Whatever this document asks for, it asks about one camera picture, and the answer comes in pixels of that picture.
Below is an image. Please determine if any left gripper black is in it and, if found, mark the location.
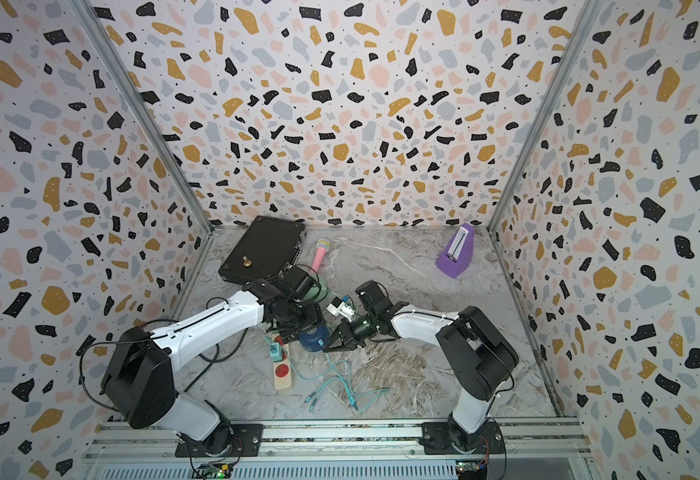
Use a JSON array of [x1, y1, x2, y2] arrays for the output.
[[283, 300, 331, 344]]

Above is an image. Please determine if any teal USB charger plug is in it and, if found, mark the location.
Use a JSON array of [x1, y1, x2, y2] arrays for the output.
[[270, 343, 286, 363]]

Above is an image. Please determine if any beige red power strip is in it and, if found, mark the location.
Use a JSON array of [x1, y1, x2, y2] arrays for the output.
[[269, 336, 294, 392]]

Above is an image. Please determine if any teal charging cable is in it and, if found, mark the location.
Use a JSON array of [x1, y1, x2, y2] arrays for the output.
[[259, 333, 391, 413]]

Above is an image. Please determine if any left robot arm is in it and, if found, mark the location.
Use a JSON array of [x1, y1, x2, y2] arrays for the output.
[[101, 267, 324, 456]]

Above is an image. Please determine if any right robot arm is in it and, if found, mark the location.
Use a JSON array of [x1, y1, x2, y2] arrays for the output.
[[323, 280, 519, 454]]

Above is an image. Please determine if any black hard case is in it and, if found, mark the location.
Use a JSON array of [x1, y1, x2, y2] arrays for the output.
[[218, 216, 306, 285]]

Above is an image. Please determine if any pink toy microphone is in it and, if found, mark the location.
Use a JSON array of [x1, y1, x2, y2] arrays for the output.
[[311, 238, 331, 272]]

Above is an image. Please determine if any purple metronome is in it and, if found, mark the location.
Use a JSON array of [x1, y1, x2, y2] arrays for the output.
[[436, 224, 475, 278]]

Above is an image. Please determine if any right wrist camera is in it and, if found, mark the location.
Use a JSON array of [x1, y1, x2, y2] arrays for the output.
[[326, 296, 356, 321]]

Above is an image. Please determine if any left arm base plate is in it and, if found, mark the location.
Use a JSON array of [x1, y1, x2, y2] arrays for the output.
[[175, 423, 264, 460]]

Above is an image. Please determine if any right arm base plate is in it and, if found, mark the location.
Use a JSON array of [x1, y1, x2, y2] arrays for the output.
[[419, 419, 506, 456]]

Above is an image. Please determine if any black power strip cord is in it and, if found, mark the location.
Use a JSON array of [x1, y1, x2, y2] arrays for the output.
[[76, 296, 249, 415]]

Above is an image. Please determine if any aluminium front rail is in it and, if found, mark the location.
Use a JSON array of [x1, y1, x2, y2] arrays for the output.
[[81, 417, 599, 479]]

